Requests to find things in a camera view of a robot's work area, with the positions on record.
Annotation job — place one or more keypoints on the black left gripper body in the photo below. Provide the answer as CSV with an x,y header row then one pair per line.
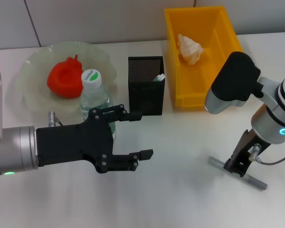
x,y
73,145

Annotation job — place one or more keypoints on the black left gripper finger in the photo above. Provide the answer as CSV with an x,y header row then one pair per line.
x,y
121,164
135,116

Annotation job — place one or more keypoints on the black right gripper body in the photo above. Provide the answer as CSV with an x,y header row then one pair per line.
x,y
244,152

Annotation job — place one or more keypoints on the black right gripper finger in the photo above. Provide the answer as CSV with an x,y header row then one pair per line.
x,y
228,166
239,172

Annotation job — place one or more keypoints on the grey pen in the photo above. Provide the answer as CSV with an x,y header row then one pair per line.
x,y
215,162

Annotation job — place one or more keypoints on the clear bottle with green label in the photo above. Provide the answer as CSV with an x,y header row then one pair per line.
x,y
96,99

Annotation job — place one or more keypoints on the mint green utility knife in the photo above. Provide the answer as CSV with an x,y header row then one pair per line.
x,y
160,78

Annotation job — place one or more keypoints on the white paper ball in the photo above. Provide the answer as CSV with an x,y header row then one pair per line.
x,y
190,50

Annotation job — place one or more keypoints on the black mesh pen holder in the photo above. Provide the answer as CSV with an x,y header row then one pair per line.
x,y
146,95

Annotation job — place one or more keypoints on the pale green glass fruit plate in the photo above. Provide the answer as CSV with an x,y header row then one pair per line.
x,y
97,54

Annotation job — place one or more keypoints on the silver left gripper connector stub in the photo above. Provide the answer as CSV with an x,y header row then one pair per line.
x,y
51,118

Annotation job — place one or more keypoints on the yellow plastic bin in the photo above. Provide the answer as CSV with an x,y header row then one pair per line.
x,y
192,83

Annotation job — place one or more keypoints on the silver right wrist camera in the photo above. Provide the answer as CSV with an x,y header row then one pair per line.
x,y
232,80

